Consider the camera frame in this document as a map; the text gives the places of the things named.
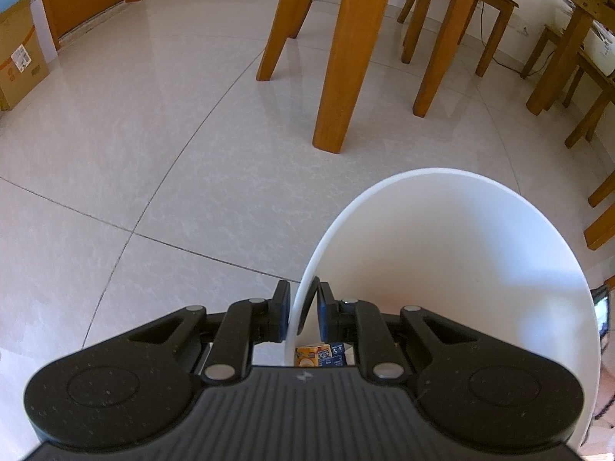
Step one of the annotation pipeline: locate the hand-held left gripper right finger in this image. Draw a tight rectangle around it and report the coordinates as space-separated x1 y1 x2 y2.
317 282 481 386

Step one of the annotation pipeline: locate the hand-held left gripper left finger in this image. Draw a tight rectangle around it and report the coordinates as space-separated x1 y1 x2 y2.
127 280 292 385

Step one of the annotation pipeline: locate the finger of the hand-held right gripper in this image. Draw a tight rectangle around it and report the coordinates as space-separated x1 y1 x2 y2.
592 284 615 342

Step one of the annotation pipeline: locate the blue drink carton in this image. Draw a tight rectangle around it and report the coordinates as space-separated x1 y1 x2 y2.
295 342 346 368

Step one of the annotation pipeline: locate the white plastic trash bin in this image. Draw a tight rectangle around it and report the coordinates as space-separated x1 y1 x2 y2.
281 167 604 448

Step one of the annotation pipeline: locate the wooden dining table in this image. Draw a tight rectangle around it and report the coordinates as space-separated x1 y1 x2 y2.
312 0 615 154

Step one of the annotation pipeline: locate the white appliance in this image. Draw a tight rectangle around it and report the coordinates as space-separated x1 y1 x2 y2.
583 22 615 76

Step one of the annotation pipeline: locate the brown cardboard box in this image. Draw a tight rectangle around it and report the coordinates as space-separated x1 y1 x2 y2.
0 0 51 113

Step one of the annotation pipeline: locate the black power cable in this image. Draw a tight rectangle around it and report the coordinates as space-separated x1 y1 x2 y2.
477 0 525 78

